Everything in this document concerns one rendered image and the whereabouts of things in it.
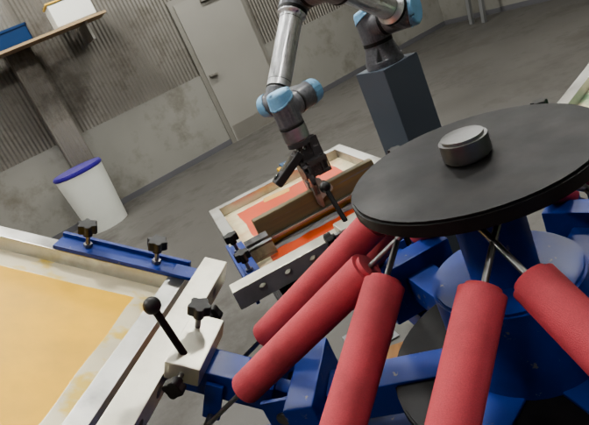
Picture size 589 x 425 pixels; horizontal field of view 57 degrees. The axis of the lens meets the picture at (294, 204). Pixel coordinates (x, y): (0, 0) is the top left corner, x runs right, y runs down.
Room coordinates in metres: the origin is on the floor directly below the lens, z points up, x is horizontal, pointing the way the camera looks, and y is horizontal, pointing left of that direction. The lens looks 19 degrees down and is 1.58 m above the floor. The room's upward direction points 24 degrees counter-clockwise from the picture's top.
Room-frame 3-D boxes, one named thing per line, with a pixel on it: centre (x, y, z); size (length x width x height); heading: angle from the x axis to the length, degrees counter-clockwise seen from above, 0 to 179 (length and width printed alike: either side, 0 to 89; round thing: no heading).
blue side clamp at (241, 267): (1.37, 0.19, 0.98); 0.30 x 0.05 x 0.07; 10
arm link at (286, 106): (1.53, -0.09, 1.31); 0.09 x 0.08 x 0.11; 132
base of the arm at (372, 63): (2.13, -0.56, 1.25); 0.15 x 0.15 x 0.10
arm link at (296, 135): (1.53, -0.09, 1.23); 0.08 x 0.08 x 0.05
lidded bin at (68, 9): (7.24, 1.50, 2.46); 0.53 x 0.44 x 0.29; 113
